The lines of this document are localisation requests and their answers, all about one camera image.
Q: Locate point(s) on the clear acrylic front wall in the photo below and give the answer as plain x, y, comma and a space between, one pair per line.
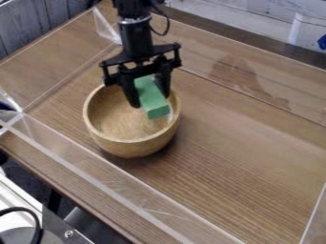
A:
160, 198

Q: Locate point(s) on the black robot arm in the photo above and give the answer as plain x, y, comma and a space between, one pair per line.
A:
136, 10

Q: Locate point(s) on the brown wooden bowl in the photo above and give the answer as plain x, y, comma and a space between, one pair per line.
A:
120, 129

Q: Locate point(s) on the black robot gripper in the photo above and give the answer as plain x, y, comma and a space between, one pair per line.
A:
153, 59

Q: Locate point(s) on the green rectangular block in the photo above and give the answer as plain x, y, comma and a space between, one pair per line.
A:
152, 100

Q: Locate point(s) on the grey metal bracket with screw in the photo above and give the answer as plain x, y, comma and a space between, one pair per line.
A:
57, 232

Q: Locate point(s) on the clear acrylic corner bracket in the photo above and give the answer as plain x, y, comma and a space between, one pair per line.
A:
104, 29

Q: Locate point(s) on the white container in background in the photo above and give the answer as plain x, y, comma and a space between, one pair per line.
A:
307, 32

